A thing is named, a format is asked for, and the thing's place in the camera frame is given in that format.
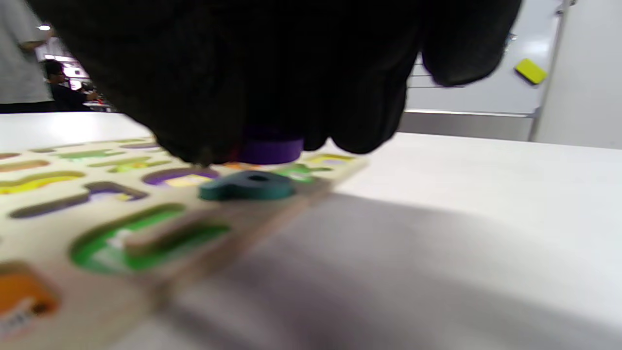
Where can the group of colourful puzzle letters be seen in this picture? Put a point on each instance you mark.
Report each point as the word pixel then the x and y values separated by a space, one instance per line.
pixel 252 187

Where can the wooden alphabet puzzle board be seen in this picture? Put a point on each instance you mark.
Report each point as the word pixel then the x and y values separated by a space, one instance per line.
pixel 48 228

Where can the blue letter block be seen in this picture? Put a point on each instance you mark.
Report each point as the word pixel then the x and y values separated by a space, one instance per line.
pixel 272 150

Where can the white rolling whiteboard stand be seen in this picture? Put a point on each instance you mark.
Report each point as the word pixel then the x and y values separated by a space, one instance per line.
pixel 476 97

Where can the person's right hand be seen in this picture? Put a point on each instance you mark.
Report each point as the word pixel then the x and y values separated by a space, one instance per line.
pixel 243 58

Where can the yellow whiteboard eraser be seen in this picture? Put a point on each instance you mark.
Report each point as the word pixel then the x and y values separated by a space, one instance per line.
pixel 531 71

